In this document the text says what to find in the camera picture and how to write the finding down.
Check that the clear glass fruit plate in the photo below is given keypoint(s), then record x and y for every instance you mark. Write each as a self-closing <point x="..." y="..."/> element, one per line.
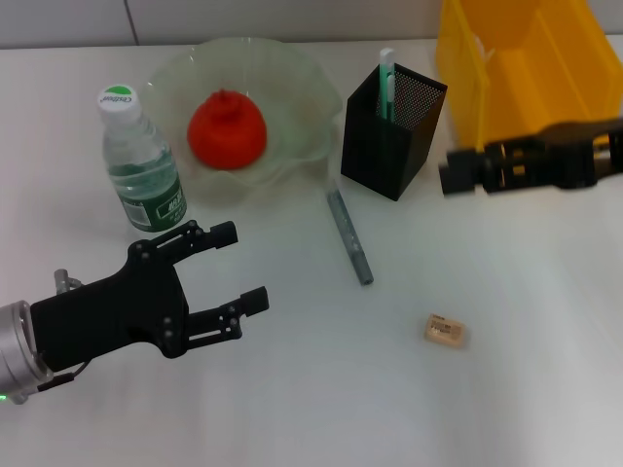
<point x="302" y="107"/>

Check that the orange fruit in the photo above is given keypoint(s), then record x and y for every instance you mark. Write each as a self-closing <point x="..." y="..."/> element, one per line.
<point x="226" y="131"/>

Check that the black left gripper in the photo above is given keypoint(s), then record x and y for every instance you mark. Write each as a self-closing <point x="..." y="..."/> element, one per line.
<point x="107" y="311"/>

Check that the clear water bottle green label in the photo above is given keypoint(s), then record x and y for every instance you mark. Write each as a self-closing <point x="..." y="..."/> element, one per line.
<point x="141" y="165"/>

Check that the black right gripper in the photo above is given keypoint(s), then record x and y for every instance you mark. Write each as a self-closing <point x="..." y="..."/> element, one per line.
<point x="574" y="155"/>

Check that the beige eraser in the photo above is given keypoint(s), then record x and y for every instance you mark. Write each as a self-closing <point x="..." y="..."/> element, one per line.
<point x="445" y="332"/>

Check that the grey pen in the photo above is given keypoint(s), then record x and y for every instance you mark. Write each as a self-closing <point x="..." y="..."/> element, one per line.
<point x="348" y="238"/>

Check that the green utility knife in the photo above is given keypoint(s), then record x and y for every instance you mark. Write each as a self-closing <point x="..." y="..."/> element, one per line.
<point x="387" y="82"/>

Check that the black mesh pen holder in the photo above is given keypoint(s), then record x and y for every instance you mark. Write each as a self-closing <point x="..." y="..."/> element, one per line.
<point x="375" y="151"/>

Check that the yellow plastic storage bin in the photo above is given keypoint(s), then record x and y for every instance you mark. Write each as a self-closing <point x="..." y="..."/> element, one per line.
<point x="535" y="73"/>

